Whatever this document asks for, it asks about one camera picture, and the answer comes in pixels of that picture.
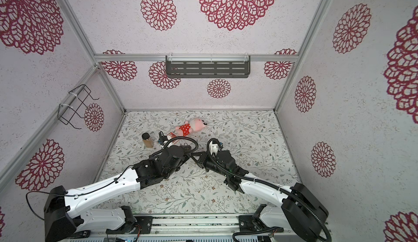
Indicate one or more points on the pink plush pig toy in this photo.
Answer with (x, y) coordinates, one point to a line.
(192, 126)

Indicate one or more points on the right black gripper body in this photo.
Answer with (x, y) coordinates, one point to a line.
(213, 164)

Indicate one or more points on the black wire wall rack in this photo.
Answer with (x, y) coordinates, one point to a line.
(69, 109)

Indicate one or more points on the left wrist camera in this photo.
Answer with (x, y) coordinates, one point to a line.
(162, 138)

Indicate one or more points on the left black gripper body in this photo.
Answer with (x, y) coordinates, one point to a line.
(166, 174)

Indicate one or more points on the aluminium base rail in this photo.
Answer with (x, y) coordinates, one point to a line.
(208, 227)

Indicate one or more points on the brown spice jar black lid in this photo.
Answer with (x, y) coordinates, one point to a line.
(147, 140)

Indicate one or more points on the grey wall shelf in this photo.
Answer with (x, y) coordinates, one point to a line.
(208, 67)

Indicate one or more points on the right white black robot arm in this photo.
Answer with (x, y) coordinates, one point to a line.
(286, 207)

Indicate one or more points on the red playing card box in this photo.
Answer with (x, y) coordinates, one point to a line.
(172, 135)

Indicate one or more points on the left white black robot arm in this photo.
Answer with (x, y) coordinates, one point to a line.
(69, 211)

